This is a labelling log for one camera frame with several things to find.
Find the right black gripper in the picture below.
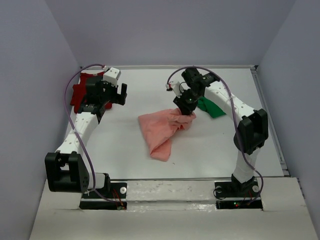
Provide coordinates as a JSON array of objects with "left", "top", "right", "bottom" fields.
[{"left": 173, "top": 88, "right": 202, "bottom": 118}]

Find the pink t-shirt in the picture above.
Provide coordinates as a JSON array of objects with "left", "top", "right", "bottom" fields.
[{"left": 138, "top": 108, "right": 197, "bottom": 162}]

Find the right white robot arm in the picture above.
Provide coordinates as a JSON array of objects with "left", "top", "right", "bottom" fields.
[{"left": 166, "top": 66, "right": 269, "bottom": 196}]

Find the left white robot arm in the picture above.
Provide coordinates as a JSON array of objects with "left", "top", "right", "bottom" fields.
[{"left": 44, "top": 70, "right": 127, "bottom": 198}]

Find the green t-shirt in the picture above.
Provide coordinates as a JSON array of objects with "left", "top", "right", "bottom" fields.
[{"left": 197, "top": 97, "right": 226, "bottom": 119}]

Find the red folded t-shirt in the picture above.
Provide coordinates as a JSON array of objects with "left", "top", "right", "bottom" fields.
[{"left": 70, "top": 71, "right": 113, "bottom": 116}]

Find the white cardboard front cover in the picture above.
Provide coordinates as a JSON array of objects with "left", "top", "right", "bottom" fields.
[{"left": 30, "top": 177, "right": 318, "bottom": 240}]

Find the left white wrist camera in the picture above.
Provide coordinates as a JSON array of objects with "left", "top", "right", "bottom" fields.
[{"left": 102, "top": 67, "right": 121, "bottom": 87}]

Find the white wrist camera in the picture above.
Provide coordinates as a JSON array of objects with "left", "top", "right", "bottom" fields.
[
  {"left": 102, "top": 67, "right": 121, "bottom": 87},
  {"left": 165, "top": 80, "right": 185, "bottom": 98}
]

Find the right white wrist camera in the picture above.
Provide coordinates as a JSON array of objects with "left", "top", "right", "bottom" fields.
[{"left": 165, "top": 80, "right": 185, "bottom": 98}]

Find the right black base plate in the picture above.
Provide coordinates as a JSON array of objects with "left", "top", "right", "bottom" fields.
[{"left": 212, "top": 180, "right": 263, "bottom": 210}]

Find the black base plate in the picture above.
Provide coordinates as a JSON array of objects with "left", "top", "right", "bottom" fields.
[
  {"left": 212, "top": 180, "right": 263, "bottom": 210},
  {"left": 79, "top": 181, "right": 128, "bottom": 211}
]

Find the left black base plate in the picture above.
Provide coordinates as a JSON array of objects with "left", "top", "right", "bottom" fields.
[{"left": 79, "top": 181, "right": 128, "bottom": 211}]

